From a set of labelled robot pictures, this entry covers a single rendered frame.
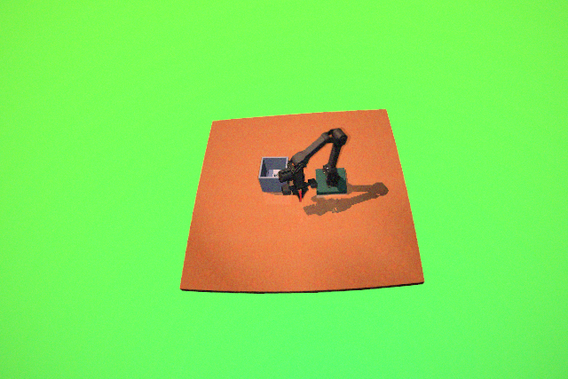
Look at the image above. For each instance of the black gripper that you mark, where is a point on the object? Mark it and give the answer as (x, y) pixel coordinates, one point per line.
(299, 183)

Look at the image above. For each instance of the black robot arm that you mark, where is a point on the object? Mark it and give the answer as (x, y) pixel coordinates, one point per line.
(300, 159)

